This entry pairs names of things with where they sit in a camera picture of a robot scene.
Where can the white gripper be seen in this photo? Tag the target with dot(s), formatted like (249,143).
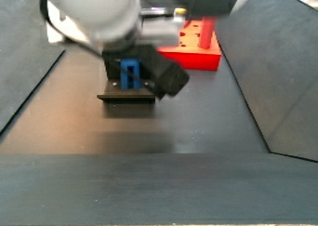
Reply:
(161,27)

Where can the blue two-pronged square-circle object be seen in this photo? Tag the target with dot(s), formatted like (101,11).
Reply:
(130,74)

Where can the red fixture block with holes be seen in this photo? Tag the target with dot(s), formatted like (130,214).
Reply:
(194,58)

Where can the yellow cylinder peg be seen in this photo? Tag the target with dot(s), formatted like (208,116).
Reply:
(180,11)

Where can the tall red hexagonal peg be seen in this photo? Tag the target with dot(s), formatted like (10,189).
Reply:
(206,32)

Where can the black curved holder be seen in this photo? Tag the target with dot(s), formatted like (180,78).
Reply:
(114,93)

